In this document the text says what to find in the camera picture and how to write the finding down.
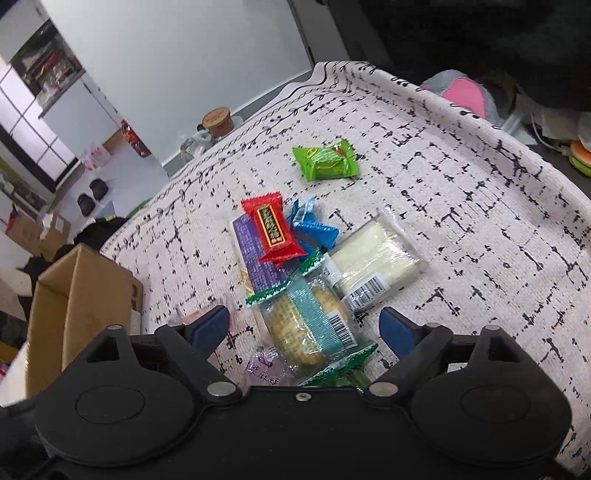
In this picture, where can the clear white cake packet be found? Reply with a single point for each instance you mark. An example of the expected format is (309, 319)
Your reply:
(374, 258)

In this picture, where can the pink grey plush toy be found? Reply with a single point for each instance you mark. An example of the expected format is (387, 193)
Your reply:
(461, 94)

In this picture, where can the dark green snack packet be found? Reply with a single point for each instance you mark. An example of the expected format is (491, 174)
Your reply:
(353, 378)

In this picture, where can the lime green snack packet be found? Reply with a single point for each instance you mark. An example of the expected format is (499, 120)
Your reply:
(325, 159)

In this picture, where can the cardboard box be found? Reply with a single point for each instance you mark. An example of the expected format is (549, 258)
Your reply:
(87, 295)

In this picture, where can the black coat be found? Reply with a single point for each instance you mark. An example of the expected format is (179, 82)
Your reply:
(485, 37)

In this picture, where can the green-edged clear biscuit packet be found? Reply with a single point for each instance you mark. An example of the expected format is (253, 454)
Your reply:
(300, 323)

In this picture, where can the purple snack packet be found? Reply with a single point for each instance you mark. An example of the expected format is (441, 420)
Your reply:
(251, 258)

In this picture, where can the blue snack packet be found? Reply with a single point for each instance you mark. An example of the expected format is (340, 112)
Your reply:
(321, 234)
(300, 210)

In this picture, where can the red snack packet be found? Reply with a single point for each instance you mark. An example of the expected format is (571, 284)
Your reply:
(272, 228)

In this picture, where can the black bag on floor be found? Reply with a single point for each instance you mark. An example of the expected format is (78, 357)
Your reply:
(99, 230)

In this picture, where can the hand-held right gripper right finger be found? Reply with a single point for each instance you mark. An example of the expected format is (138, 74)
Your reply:
(397, 332)

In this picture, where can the orange green toy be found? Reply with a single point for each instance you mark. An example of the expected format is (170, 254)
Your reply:
(581, 157)

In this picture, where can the red bag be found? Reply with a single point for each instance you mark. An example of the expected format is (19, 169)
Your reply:
(135, 138)

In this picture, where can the white black-patterned blanket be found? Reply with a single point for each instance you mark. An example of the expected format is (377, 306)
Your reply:
(461, 207)

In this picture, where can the pink pack of bottles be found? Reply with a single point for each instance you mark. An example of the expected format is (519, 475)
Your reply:
(94, 157)

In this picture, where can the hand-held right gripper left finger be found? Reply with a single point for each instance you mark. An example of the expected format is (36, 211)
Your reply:
(210, 325)

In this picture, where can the black slipper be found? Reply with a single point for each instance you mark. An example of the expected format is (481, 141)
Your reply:
(85, 204)
(98, 188)

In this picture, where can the crumpled clear plastic bag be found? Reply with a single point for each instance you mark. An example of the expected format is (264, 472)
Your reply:
(196, 144)

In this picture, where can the pink mochi packet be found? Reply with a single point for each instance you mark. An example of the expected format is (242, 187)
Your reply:
(265, 364)

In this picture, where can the brown cardboard carton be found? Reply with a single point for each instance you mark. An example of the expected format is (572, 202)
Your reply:
(37, 235)

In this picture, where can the cluttered wall shelf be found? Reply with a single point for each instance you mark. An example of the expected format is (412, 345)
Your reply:
(46, 60)

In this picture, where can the brown-lidded jar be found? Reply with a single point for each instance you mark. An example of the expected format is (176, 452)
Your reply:
(217, 121)

